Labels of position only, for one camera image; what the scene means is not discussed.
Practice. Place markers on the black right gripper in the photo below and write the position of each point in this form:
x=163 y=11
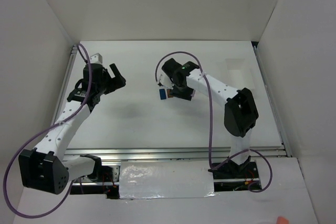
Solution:
x=179 y=95

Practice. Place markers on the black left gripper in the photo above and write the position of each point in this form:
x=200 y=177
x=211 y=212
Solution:
x=111 y=81

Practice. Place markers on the blue rectangular block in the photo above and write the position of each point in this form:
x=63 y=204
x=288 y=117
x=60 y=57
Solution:
x=163 y=94

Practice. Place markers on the brown wood block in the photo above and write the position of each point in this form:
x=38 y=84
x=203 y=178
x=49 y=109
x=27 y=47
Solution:
x=169 y=93

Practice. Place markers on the white perforated box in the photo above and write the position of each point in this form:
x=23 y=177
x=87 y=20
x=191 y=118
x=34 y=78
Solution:
x=236 y=73

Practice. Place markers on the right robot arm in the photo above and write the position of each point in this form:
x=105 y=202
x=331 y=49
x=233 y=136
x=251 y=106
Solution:
x=239 y=111

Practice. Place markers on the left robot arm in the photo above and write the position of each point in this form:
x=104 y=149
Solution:
x=43 y=167

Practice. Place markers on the silver foil tape sheet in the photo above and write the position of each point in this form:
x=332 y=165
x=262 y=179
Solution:
x=173 y=179

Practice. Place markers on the orange object at corner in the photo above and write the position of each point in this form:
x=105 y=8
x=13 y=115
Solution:
x=282 y=220

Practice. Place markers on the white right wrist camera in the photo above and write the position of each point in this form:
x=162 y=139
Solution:
x=164 y=81

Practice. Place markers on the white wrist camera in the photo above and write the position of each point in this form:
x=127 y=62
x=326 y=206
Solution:
x=164 y=81
x=96 y=59

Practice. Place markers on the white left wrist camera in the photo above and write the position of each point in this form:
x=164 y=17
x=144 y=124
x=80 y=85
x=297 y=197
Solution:
x=96 y=59

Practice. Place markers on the left aluminium side rail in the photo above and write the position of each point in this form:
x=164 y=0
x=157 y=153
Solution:
x=64 y=85

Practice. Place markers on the aluminium front rail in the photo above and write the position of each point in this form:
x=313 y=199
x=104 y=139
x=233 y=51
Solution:
x=164 y=154

